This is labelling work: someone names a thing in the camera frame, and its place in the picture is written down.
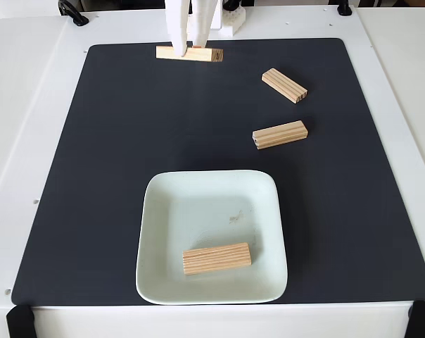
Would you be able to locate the black clamp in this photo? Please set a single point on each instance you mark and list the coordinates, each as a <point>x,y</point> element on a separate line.
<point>344,10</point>

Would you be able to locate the striped wooden block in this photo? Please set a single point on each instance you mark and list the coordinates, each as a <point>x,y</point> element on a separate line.
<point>279,134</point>
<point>283,85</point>
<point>207,55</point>

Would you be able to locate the white toy brick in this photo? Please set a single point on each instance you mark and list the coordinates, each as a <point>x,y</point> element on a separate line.
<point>233,26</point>

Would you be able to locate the pale green square plate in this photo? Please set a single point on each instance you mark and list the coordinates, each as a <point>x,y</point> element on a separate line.
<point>198,211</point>

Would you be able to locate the wooden block with number mark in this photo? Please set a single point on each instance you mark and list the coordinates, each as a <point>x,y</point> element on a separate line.
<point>216,258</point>

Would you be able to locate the black table mat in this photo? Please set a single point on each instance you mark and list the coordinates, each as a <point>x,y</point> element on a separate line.
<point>93,176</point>

